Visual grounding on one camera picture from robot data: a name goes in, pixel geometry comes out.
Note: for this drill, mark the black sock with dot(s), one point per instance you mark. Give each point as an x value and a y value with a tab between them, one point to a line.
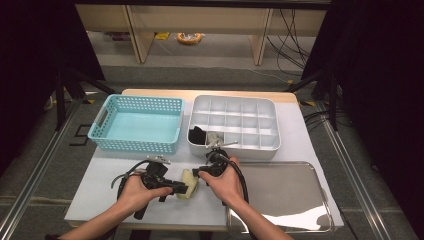
195	136
201	131

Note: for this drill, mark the grey sock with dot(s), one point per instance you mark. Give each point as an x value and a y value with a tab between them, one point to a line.
211	136
218	136

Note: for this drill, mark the transparent box lid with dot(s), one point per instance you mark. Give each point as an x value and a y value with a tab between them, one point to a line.
300	186

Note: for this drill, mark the pale yellow sock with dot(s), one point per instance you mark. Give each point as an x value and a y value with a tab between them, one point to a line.
186	173
190	183

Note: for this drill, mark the aluminium floor rail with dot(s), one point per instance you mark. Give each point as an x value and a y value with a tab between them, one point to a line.
356	181
35	176

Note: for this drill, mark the black metal stand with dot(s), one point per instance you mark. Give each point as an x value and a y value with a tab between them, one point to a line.
60	100
333	100

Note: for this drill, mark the beige wooden desk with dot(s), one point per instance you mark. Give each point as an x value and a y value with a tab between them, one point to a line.
200	20

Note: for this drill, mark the orange tape roll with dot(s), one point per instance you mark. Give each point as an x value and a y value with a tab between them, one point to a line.
181	40

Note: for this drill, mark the purple packet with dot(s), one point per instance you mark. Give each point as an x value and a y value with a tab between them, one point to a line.
120	36

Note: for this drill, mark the white compartment storage box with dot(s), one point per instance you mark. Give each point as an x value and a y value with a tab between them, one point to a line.
253	151

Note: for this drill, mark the black curtain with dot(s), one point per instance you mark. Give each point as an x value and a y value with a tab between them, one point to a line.
26	66
383	100

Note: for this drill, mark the yellow packet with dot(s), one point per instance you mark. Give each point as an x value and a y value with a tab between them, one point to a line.
162	36

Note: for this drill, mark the blue plastic basket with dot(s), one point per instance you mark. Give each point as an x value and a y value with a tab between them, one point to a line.
140	126

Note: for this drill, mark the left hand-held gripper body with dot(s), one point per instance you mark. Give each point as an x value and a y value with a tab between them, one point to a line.
153	175

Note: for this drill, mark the person's right hand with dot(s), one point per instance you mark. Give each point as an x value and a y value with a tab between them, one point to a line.
225	186

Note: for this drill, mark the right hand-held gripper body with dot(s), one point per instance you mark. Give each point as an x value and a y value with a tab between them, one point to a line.
216	163

